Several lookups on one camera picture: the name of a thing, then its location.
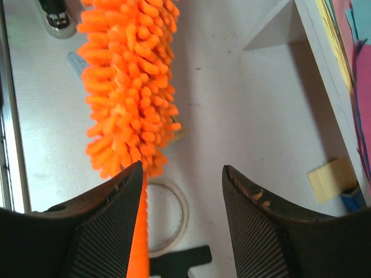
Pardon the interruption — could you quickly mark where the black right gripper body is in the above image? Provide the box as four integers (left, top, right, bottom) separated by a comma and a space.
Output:
150, 245, 212, 278

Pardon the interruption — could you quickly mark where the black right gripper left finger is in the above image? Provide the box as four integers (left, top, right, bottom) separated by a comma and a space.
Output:
1, 162, 143, 277

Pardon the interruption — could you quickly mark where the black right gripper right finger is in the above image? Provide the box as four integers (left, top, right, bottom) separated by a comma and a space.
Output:
222, 165, 370, 277

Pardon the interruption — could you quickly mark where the blue beige scientific calculator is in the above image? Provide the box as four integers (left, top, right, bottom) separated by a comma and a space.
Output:
67, 52, 88, 78

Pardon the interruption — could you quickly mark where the orange chenille duster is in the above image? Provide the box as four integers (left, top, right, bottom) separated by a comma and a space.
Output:
77, 0, 181, 277

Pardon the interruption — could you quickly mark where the white wooden bookshelf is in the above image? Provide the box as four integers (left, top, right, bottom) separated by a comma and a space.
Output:
237, 0, 371, 192

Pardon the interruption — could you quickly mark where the white masking tape roll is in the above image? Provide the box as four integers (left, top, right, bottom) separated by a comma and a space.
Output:
148, 179, 190, 258

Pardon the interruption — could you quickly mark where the yellow sticky note pad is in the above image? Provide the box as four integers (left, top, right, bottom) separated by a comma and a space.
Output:
307, 157, 358, 204

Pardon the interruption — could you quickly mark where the black white stapler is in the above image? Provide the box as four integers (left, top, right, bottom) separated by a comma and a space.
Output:
35, 0, 77, 39

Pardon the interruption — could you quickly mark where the coloured paper sheet stack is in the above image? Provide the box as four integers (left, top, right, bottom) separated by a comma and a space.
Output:
316, 1, 370, 179

